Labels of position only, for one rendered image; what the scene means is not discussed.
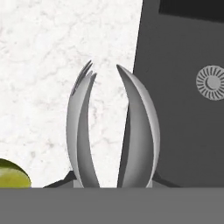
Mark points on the green round fruit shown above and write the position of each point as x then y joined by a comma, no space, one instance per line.
11,176

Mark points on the grey metal tongs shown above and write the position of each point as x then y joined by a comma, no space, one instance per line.
140,131

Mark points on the dark grey sink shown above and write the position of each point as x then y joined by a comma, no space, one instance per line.
180,131

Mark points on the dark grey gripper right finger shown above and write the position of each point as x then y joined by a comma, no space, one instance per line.
160,182

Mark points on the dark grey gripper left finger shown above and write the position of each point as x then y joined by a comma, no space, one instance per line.
65,181

